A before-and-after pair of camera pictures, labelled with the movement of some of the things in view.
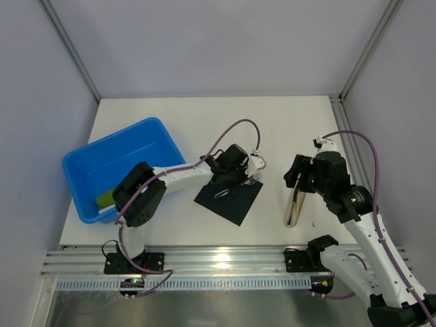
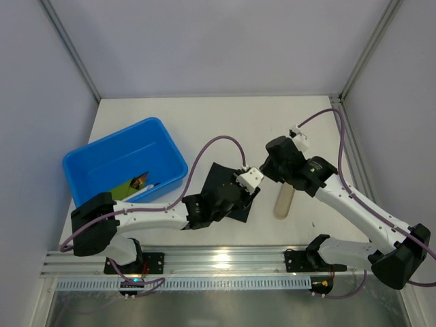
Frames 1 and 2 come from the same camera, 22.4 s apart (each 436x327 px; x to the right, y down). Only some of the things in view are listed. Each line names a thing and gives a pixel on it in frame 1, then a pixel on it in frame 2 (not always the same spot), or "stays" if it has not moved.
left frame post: [60, 27] stays
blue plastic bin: [94, 168] stays
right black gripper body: [299, 172] to [272, 167]
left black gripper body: [230, 174] to [236, 192]
